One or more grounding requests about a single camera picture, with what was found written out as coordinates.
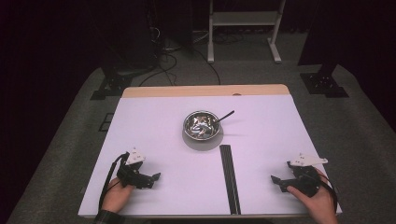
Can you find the black stand base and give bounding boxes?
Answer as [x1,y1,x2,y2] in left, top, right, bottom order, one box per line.
[90,66,134,101]
[299,63,349,99]

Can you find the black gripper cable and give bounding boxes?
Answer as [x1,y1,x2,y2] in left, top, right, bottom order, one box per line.
[317,172,340,215]
[98,151,131,213]

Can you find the row of black sticks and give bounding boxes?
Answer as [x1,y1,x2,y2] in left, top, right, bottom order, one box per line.
[219,144,243,216]

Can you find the bundle of floor cables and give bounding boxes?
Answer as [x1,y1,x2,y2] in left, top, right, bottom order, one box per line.
[214,30,248,45]

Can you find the black floor cable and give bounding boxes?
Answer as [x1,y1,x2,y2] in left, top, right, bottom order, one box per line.
[138,52,178,88]
[192,48,222,86]

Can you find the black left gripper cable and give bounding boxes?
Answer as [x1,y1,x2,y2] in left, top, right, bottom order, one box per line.
[98,151,131,213]

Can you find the person's left hand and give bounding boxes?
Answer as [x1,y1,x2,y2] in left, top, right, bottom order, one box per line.
[101,176,135,215]

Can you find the shiny metal bowl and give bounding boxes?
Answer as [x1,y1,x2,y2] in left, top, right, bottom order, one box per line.
[182,110,221,142]

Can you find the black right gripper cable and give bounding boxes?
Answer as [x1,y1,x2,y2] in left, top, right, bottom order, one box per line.
[317,172,340,215]

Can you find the black-handled spoon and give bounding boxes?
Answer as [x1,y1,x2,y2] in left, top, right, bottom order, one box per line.
[205,109,236,129]

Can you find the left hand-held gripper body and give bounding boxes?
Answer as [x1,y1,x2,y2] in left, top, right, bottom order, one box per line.
[116,147,148,189]

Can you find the person's right hand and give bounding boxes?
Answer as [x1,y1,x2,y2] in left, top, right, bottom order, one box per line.
[286,168,339,224]

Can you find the white metal stand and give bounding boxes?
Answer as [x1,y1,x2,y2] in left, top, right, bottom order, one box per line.
[207,0,287,64]

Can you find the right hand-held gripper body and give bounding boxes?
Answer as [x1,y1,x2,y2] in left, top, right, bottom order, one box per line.
[287,152,329,198]

